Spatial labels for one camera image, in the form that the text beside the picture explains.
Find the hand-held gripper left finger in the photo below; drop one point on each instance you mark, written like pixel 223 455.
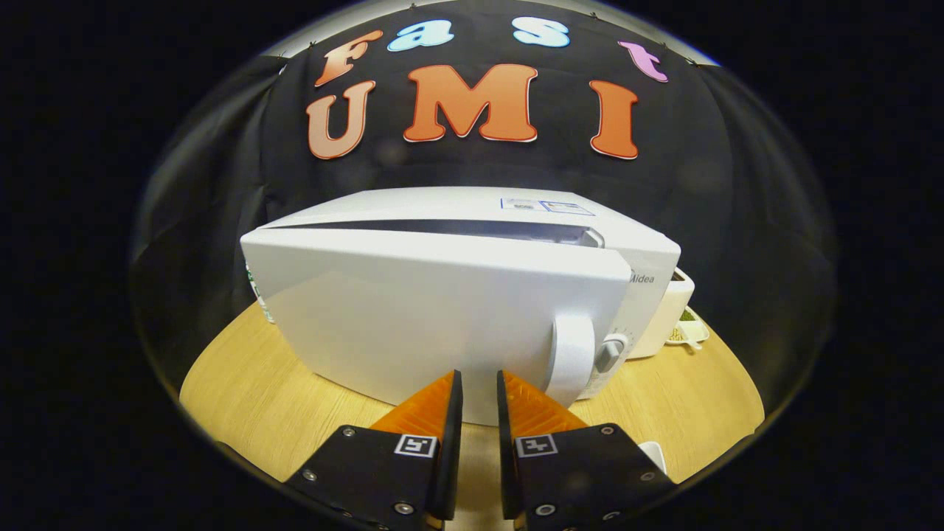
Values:
pixel 383 472

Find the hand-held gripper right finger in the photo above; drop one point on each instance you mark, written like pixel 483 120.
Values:
pixel 582 472

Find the white microwave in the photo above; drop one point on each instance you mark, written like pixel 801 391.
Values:
pixel 428 310

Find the white ribbed plate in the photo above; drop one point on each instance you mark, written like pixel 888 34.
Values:
pixel 655 453

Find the cream toaster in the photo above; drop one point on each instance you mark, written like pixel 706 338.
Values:
pixel 664 324

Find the divided dish of beans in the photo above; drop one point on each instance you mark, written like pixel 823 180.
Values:
pixel 689 330

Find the white bottle green label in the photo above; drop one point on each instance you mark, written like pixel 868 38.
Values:
pixel 256 291

